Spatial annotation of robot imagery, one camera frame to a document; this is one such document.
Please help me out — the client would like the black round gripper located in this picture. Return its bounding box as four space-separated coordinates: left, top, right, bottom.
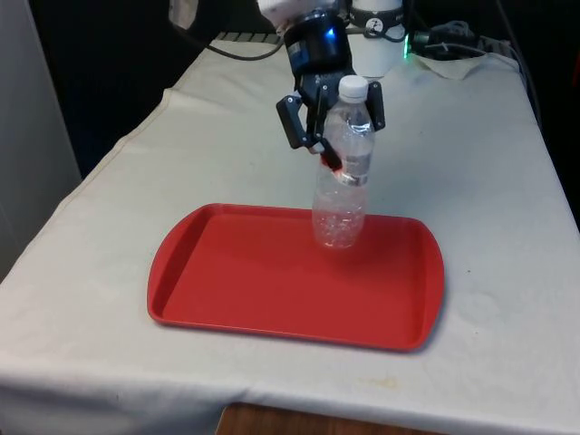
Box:
275 11 388 177

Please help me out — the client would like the clear plastic bottle white cap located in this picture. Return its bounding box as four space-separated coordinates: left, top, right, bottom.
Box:
311 74 379 252

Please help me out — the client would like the red plastic tray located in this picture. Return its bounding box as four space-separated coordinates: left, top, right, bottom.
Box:
146 202 448 355

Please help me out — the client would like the black cabinet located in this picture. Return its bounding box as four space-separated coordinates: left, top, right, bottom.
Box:
26 0 260 182

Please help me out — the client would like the pale grey cabinet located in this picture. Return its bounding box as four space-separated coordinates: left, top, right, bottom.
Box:
0 0 82 280

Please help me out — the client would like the black cable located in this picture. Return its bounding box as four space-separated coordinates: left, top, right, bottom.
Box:
205 39 287 61

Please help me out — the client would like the grey cable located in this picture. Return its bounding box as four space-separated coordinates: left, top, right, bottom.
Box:
493 0 545 126

